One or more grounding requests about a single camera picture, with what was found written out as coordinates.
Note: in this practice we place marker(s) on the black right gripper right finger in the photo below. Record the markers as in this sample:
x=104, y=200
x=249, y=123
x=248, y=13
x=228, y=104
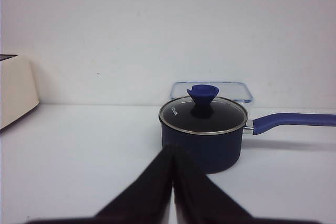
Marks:
x=199, y=200

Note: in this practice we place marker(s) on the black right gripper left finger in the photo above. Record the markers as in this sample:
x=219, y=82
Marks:
x=146, y=200

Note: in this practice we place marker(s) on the dark blue saucepan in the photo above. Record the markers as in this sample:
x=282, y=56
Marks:
x=216, y=153

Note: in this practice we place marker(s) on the glass pot lid blue knob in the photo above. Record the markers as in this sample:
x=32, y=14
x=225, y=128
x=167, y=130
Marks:
x=203, y=112

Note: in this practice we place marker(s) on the clear plastic container blue rim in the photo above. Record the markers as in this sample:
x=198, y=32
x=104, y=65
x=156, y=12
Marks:
x=236, y=91

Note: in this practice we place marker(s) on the white two-slot toaster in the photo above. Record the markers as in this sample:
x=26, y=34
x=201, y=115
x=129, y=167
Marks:
x=18, y=89

